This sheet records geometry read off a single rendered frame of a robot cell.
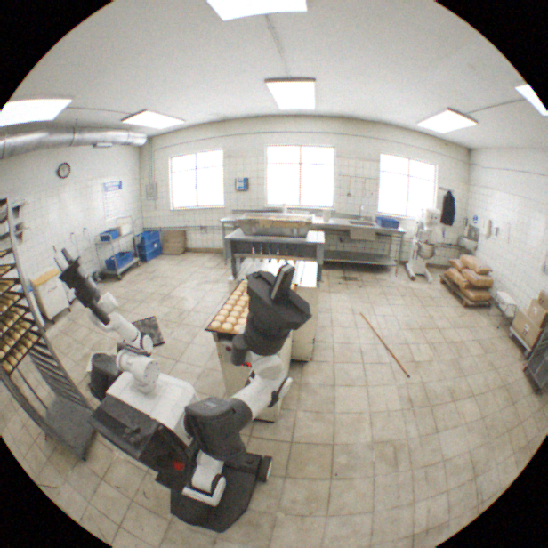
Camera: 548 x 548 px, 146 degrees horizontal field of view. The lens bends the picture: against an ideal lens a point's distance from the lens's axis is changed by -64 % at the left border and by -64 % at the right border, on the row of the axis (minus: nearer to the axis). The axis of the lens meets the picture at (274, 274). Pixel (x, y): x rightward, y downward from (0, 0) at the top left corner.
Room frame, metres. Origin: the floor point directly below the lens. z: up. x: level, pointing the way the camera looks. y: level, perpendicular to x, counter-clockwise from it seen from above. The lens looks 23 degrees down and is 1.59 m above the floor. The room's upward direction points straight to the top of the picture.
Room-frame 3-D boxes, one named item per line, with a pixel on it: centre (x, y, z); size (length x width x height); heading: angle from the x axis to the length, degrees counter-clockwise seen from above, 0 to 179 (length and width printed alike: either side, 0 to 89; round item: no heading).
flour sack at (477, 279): (2.45, -3.55, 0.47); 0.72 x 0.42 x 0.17; 85
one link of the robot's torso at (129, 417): (0.27, 0.36, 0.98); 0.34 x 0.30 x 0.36; 78
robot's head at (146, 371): (0.33, 0.34, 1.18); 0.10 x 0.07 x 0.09; 78
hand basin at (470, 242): (3.44, -4.17, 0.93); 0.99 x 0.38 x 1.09; 170
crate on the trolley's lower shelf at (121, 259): (3.72, 3.22, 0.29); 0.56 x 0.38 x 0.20; 178
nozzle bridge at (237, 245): (1.71, -0.02, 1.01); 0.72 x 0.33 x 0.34; 79
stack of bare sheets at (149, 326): (1.87, 1.54, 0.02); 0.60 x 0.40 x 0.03; 36
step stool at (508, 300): (1.68, -3.70, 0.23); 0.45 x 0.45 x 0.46; 72
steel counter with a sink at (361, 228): (4.14, -0.73, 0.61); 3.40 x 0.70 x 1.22; 80
